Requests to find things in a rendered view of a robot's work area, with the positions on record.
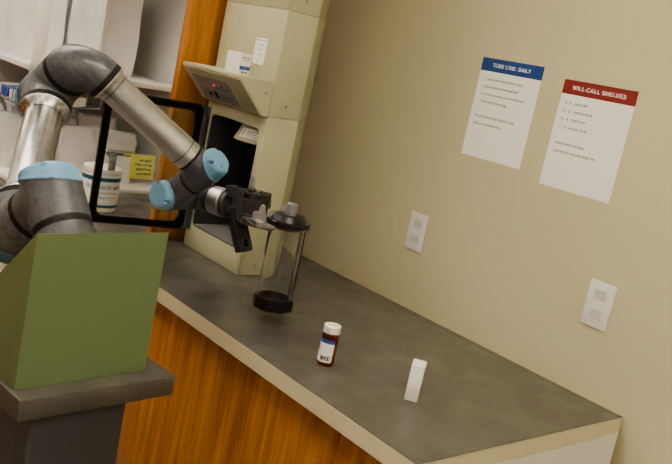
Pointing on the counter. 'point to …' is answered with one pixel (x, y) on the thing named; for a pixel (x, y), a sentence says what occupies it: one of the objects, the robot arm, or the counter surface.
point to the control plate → (216, 90)
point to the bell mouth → (247, 134)
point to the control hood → (249, 87)
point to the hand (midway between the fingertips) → (285, 229)
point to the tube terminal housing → (284, 155)
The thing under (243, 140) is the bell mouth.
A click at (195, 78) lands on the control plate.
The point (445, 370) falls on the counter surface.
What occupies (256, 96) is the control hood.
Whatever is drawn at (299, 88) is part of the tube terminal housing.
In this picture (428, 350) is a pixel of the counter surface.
